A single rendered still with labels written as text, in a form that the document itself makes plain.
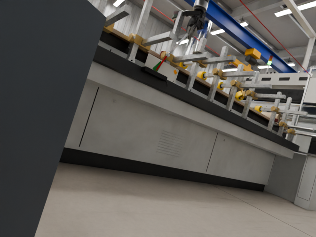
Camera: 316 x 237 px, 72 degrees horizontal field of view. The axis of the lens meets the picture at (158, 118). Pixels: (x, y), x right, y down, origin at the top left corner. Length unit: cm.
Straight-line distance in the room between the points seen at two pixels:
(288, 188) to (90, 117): 272
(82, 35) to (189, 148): 159
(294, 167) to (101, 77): 280
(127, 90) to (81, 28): 82
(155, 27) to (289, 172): 819
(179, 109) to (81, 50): 111
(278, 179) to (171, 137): 201
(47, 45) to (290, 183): 324
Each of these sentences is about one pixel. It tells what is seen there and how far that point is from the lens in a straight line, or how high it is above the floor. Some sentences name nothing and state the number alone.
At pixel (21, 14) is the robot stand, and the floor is 49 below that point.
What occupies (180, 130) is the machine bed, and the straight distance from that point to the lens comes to 186.
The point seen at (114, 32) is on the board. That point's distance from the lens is 150.
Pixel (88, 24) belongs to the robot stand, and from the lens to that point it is 56.
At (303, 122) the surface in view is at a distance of 333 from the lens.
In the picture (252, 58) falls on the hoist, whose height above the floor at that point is 295.
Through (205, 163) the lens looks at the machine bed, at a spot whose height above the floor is 19.
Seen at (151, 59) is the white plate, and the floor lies 77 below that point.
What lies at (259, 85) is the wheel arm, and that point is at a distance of 192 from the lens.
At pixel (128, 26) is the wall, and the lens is 951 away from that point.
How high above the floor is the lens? 37
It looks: 3 degrees up
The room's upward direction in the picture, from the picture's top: 17 degrees clockwise
